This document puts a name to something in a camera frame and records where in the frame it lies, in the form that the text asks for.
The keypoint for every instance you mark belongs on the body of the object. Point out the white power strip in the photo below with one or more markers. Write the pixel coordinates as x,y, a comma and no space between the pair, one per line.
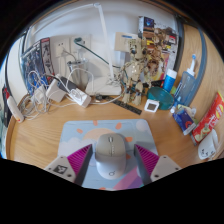
80,97

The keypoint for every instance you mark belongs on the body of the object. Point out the blue spray bottle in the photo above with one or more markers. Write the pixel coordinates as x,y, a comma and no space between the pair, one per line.
185,85

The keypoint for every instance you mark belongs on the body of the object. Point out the light grey computer mouse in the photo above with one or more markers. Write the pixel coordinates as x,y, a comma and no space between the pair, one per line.
110,155

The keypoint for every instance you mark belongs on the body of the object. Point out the white desk lamp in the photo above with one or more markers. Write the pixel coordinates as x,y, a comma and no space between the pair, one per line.
108,43

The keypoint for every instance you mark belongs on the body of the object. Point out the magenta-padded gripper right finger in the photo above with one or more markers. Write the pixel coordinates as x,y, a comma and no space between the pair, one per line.
148,160

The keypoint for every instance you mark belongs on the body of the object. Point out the robot model kit box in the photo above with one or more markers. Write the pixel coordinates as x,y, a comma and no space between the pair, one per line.
36,63

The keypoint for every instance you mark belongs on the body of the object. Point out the teal round lid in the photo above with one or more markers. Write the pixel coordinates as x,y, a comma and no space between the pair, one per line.
161,98

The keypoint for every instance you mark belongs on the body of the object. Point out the black ruler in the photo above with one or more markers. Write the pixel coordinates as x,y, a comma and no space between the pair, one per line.
128,107

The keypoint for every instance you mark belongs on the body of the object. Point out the small white charger block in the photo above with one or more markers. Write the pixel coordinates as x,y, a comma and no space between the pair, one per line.
39,94

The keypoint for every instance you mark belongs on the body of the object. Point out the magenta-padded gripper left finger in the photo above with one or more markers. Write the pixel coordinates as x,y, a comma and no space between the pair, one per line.
78,160

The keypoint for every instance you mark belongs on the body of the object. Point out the colourful figure packaging box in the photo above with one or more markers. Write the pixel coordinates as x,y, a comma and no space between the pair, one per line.
166,36

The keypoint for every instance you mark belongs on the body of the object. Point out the white red-pump lotion bottle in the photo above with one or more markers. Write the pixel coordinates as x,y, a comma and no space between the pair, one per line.
15,108

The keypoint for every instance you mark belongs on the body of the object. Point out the blue white-capped tube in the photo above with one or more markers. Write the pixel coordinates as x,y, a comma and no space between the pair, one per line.
170,80

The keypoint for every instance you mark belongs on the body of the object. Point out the blue tissue pack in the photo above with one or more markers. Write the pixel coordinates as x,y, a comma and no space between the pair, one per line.
184,120

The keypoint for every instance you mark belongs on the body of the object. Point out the white box with blue label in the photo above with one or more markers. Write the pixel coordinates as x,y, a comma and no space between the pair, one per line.
124,41

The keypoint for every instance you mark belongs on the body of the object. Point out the large white power adapter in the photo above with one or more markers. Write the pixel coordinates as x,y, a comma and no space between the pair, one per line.
55,90

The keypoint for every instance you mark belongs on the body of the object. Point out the white mug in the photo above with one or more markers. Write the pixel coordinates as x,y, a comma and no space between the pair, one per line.
208,146

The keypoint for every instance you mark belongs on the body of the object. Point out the brown tree figure toy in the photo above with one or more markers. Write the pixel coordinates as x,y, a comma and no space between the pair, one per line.
136,70

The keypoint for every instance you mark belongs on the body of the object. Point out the cloud print blue mouse pad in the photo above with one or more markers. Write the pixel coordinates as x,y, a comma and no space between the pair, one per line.
80,133

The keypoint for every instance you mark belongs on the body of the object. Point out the white wall socket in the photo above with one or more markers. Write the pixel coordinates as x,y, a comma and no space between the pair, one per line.
60,46
83,45

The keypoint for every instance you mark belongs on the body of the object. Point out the small white square frame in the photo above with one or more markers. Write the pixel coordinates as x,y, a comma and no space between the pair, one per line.
151,106

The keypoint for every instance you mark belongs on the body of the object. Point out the steel cup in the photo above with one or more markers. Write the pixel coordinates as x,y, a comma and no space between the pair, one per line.
76,71

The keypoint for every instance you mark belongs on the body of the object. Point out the red snack can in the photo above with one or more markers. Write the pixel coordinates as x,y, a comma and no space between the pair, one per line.
208,120

